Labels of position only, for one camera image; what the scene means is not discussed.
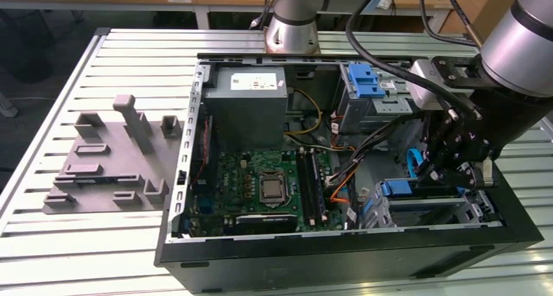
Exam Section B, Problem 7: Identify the blue data wire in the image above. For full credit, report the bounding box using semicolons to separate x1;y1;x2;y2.
405;148;423;180

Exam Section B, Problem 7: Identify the black office chair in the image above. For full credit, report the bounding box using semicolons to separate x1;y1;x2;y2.
0;9;56;84

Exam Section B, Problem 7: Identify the grey power supply unit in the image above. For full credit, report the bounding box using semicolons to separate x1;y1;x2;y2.
202;65;289;153

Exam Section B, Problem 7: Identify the black wire bundle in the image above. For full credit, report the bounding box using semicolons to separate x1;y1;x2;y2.
327;111;426;193

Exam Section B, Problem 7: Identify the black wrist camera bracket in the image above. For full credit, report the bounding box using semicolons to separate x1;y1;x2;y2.
431;55;489;89

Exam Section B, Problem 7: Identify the black PC case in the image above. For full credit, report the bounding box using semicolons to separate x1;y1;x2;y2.
153;52;545;294

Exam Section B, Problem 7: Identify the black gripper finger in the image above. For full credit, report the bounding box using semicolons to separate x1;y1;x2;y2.
431;163;482;190
417;114;466;183

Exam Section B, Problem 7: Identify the blue drive latch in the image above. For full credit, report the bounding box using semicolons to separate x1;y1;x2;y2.
347;64;387;99

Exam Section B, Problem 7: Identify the orange wire bundle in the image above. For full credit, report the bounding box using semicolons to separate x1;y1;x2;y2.
330;171;357;206

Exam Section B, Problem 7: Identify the CPU socket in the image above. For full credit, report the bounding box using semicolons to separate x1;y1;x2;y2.
257;169;293;209

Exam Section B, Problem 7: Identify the wooden cabinet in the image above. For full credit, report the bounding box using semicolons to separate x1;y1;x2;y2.
442;0;526;44

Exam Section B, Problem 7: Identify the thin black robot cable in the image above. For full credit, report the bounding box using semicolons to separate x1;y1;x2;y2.
417;0;482;47

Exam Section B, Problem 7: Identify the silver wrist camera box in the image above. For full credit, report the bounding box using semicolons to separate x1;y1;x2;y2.
407;59;455;111

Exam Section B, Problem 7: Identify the black RAM slot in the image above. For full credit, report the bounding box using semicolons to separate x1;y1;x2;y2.
307;148;327;222
295;148;315;225

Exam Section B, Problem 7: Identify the silver CPU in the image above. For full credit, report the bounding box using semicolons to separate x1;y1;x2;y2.
261;179;286;202

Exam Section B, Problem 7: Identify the corrugated black robot cable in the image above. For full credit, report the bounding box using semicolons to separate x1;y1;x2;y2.
443;0;482;46

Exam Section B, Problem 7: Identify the metal disk bay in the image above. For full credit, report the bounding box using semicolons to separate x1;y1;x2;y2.
373;177;491;229

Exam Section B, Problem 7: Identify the dark RAM stick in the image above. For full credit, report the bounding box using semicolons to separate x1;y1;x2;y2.
74;177;117;185

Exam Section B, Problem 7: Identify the yellow wire bundle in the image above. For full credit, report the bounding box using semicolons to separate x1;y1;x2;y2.
283;87;323;137

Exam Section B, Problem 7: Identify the green motherboard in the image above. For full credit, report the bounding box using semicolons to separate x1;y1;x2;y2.
185;146;350;237

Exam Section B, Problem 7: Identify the black graphics card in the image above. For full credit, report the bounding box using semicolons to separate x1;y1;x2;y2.
224;213;298;235

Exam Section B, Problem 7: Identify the grey metal drive cage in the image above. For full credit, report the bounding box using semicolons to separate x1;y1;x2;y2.
338;62;429;135

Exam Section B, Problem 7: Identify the grey parts rack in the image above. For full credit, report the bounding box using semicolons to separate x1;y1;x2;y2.
41;94;185;216

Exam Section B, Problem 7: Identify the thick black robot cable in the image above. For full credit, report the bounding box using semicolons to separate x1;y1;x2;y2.
343;0;483;120

